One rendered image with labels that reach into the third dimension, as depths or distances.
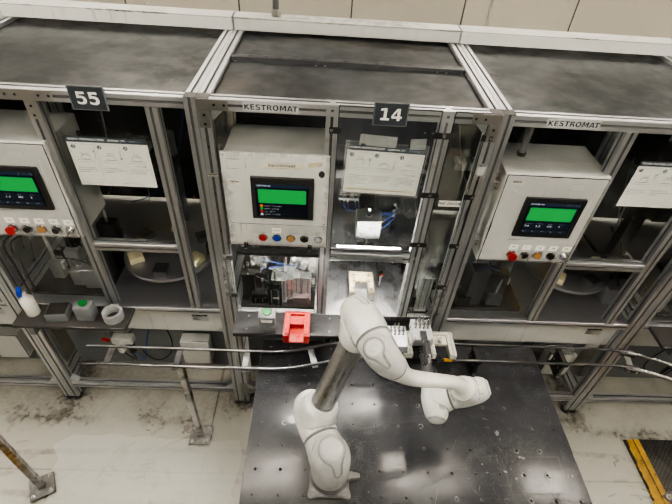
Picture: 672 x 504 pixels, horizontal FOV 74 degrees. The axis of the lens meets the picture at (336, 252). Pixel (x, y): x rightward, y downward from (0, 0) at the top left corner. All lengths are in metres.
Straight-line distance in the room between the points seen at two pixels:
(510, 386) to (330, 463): 1.11
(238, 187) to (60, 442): 2.05
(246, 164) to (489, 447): 1.66
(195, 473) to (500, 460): 1.67
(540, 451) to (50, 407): 2.83
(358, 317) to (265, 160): 0.69
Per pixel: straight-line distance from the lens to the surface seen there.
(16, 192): 2.19
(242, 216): 1.93
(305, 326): 2.22
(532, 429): 2.50
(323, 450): 1.91
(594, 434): 3.52
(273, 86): 1.85
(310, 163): 1.75
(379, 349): 1.48
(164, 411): 3.19
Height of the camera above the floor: 2.69
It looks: 42 degrees down
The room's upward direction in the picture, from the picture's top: 4 degrees clockwise
